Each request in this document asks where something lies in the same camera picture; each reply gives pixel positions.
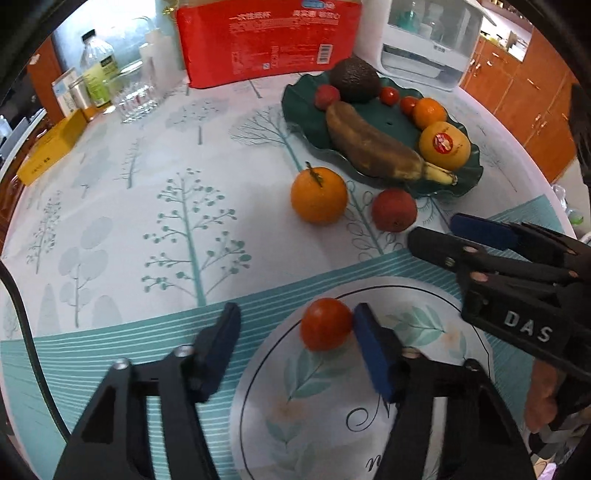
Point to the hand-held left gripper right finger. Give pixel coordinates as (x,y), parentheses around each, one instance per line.
(371,350)

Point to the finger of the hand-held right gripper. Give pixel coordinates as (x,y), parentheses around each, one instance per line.
(431,242)
(482,230)

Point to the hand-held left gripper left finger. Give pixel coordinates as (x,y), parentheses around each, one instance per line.
(221,350)

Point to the red peach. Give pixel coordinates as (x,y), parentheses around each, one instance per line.
(392,210)

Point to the red tomato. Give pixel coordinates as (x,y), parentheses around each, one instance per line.
(407,106)
(389,95)
(323,325)

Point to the large orange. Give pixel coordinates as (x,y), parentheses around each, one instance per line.
(429,113)

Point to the green leaf-shaped plate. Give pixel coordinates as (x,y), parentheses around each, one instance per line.
(378,120)

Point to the small dark red fruit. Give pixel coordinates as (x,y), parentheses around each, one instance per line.
(327,96)

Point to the dark brown avocado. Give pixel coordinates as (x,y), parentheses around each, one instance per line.
(354,78)

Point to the person's right hand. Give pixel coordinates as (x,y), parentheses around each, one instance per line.
(540,397)

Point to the yellow orange with red sticker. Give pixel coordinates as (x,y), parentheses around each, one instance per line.
(455,152)

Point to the clear plastic bag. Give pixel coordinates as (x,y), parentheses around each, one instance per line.
(565,203)

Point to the brown overripe banana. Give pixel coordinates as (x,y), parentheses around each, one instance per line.
(364,143)

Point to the orange tangerine with stem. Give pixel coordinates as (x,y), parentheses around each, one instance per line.
(318,198)

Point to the orange wooden cabinet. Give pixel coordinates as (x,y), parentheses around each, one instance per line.
(521,106)

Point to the white countertop appliance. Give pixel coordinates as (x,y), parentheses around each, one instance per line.
(415,64)

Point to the red plastic package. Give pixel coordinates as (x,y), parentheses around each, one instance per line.
(268,41)

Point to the clear glass cup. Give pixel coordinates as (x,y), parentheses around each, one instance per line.
(136,104)

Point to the yellow cardboard box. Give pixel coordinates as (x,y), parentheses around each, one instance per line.
(51,147)

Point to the metal tin can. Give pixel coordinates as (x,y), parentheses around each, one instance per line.
(82,94)

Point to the clear bottle with yellow liquid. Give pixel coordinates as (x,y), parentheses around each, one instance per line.
(99,74)

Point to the white paper carton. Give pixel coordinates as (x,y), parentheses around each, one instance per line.
(63,92)

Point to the wooden sideboard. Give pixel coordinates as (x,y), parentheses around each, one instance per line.
(44,78)

